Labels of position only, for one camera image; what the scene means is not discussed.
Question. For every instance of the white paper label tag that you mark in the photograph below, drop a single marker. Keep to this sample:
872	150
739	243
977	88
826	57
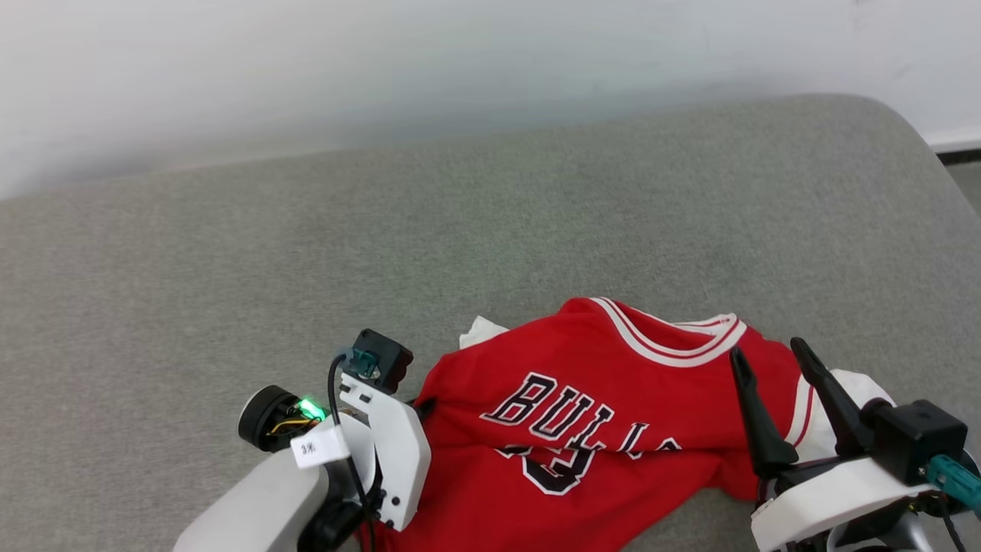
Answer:
320	446

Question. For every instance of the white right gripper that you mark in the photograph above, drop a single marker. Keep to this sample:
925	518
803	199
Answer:
835	494

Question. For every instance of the red Bulls basketball jersey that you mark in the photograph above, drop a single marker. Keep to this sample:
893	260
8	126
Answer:
582	429

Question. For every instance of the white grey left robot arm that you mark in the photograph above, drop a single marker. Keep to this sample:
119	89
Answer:
253	498

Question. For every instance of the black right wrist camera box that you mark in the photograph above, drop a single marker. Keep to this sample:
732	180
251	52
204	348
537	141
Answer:
916	437

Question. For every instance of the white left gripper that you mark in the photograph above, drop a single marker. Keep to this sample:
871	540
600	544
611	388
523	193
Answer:
398	452

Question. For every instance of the white wall baseboard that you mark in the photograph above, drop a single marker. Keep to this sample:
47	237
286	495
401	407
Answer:
954	140

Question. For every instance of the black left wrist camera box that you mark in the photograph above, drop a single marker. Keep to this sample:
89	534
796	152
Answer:
383	356

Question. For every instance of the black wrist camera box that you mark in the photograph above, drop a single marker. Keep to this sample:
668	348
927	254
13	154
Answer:
916	437
383	356

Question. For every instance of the grey fabric sofa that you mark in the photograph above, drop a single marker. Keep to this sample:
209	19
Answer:
460	245

